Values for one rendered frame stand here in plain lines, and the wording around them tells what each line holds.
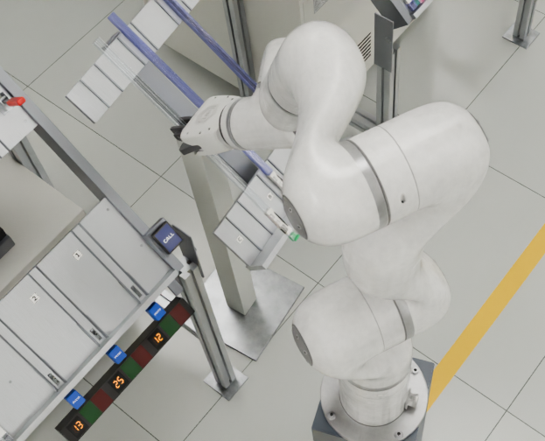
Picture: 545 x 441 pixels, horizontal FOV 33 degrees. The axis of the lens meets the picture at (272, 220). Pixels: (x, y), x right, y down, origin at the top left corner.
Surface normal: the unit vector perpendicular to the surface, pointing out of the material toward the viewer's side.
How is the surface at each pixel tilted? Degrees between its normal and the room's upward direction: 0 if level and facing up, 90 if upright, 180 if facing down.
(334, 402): 0
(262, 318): 0
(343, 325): 22
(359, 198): 40
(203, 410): 0
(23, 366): 44
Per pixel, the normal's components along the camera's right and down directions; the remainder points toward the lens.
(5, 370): 0.47, 0.00
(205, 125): -0.60, -0.59
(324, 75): -0.42, -0.38
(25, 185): -0.09, -0.51
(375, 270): -0.24, 0.81
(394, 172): 0.16, -0.03
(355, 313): 0.00, -0.30
